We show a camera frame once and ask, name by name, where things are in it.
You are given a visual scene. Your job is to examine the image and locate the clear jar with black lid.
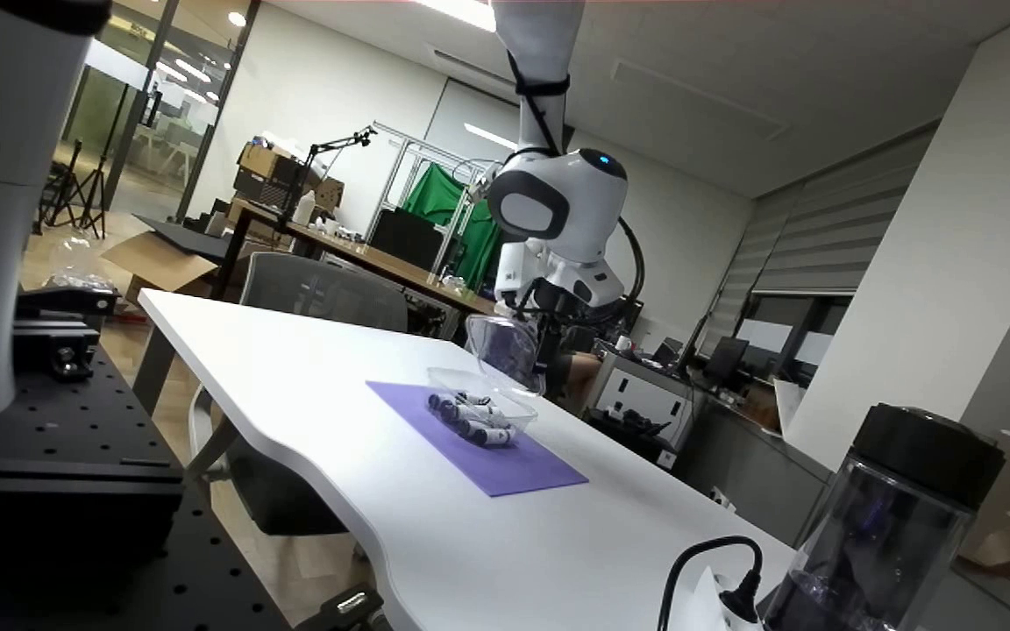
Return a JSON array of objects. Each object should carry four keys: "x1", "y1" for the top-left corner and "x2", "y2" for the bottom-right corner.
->
[{"x1": 762, "y1": 399, "x2": 1010, "y2": 631}]

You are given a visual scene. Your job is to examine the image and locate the black table foot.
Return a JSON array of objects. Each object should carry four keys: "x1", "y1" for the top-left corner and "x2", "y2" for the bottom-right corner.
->
[{"x1": 290, "y1": 583, "x2": 387, "y2": 631}]

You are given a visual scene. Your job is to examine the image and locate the grey office chair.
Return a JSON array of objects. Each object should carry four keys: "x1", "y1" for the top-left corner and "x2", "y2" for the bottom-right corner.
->
[{"x1": 235, "y1": 251, "x2": 411, "y2": 337}]

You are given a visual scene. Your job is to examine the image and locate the white box with black openings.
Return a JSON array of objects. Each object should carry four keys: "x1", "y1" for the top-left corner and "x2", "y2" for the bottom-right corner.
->
[{"x1": 584, "y1": 348, "x2": 710, "y2": 461}]

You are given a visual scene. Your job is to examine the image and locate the glass door black frame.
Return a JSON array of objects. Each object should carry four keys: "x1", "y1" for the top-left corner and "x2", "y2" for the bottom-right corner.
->
[{"x1": 61, "y1": 0, "x2": 263, "y2": 229}]

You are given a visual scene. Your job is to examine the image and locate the green cloth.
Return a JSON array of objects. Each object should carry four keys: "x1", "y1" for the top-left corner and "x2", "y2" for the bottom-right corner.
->
[{"x1": 395, "y1": 162, "x2": 508, "y2": 293}]

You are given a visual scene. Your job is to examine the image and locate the grey table leg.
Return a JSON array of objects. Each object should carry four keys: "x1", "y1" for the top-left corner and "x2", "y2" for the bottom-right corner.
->
[{"x1": 130, "y1": 330, "x2": 183, "y2": 412}]

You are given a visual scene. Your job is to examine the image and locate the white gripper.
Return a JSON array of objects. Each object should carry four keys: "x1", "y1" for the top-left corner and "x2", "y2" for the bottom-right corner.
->
[{"x1": 491, "y1": 239, "x2": 633, "y2": 368}]

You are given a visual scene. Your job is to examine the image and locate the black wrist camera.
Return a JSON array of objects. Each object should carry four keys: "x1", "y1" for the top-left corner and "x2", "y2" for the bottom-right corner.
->
[{"x1": 561, "y1": 299, "x2": 639, "y2": 349}]

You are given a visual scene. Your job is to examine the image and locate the black power cable with plug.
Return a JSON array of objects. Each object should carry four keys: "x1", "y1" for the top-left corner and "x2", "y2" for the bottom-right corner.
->
[{"x1": 656, "y1": 533, "x2": 767, "y2": 631}]

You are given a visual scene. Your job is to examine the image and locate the purple mat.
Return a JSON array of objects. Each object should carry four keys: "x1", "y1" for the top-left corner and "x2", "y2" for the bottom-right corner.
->
[{"x1": 365, "y1": 377, "x2": 593, "y2": 500}]

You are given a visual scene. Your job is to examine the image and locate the black device on breadboard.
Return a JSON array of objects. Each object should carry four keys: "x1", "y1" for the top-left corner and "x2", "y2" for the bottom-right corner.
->
[{"x1": 11, "y1": 281, "x2": 120, "y2": 383}]

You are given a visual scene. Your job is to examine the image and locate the black computer monitor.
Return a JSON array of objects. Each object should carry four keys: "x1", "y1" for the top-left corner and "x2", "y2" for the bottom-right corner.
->
[{"x1": 365, "y1": 208, "x2": 447, "y2": 273}]

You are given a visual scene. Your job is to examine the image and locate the black perforated breadboard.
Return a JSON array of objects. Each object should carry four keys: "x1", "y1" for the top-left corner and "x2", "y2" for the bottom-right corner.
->
[{"x1": 0, "y1": 342, "x2": 298, "y2": 631}]

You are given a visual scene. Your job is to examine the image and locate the ceiling light panel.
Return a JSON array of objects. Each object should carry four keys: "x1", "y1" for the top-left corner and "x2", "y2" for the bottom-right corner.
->
[{"x1": 411, "y1": 0, "x2": 501, "y2": 36}]

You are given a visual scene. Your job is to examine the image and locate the flat cardboard box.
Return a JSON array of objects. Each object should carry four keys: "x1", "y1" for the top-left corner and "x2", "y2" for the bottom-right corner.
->
[{"x1": 98, "y1": 229, "x2": 221, "y2": 299}]

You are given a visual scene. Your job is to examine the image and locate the long wooden desk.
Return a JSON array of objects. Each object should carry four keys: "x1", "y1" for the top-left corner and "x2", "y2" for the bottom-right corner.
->
[{"x1": 219, "y1": 197, "x2": 508, "y2": 342}]

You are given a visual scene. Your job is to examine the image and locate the white power strip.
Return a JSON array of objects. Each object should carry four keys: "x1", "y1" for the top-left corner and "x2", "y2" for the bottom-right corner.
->
[{"x1": 676, "y1": 564, "x2": 767, "y2": 631}]

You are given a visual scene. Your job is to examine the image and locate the grey window blinds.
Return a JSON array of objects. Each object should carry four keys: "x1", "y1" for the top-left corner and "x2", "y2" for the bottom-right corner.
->
[{"x1": 713, "y1": 126, "x2": 940, "y2": 355}]

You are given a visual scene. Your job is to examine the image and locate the stacked cardboard boxes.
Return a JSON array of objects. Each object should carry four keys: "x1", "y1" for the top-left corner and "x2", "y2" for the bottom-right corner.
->
[{"x1": 231, "y1": 141, "x2": 349, "y2": 223}]

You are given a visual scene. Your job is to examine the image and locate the dark items inside bowl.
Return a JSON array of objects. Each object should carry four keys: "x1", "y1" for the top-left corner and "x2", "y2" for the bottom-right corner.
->
[{"x1": 427, "y1": 393, "x2": 520, "y2": 457}]

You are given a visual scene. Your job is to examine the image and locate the clear plastic lid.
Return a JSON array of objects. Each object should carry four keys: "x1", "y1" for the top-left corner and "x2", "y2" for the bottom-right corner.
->
[{"x1": 463, "y1": 313, "x2": 549, "y2": 393}]

